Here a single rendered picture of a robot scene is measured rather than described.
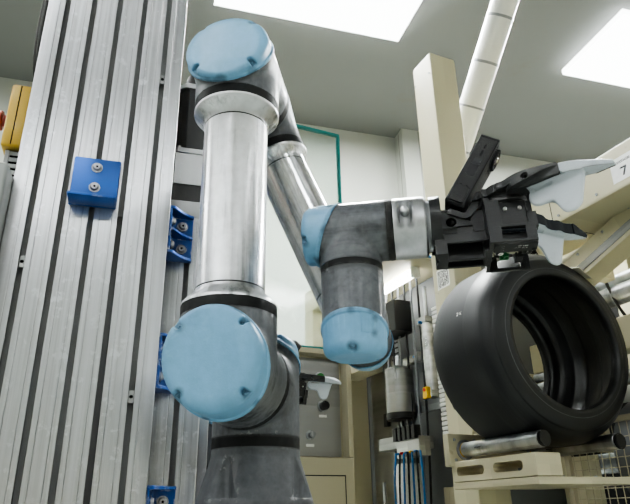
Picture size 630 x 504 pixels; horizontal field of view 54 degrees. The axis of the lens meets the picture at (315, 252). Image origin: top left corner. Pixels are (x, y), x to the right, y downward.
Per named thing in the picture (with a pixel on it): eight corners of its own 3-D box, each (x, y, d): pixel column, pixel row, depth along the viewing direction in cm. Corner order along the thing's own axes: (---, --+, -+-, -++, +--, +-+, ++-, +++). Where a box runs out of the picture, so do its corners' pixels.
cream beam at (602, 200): (507, 249, 234) (502, 214, 240) (558, 259, 244) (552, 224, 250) (646, 174, 183) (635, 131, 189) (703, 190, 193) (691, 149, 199)
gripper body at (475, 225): (536, 270, 74) (433, 278, 75) (524, 211, 78) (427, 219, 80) (546, 236, 67) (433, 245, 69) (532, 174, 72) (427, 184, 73)
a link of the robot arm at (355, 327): (393, 369, 76) (388, 286, 80) (388, 347, 66) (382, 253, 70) (330, 373, 77) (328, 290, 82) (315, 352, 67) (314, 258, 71)
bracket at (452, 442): (445, 467, 190) (442, 434, 194) (544, 468, 206) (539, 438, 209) (451, 466, 187) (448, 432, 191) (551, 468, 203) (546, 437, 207)
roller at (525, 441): (458, 457, 190) (457, 442, 192) (470, 457, 192) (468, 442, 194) (540, 446, 161) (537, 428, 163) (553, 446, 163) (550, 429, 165)
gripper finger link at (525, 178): (573, 187, 69) (505, 217, 74) (570, 174, 70) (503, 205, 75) (553, 168, 66) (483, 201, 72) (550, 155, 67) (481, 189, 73)
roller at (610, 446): (529, 459, 201) (527, 444, 203) (539, 459, 203) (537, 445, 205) (617, 449, 172) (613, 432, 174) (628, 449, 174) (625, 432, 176)
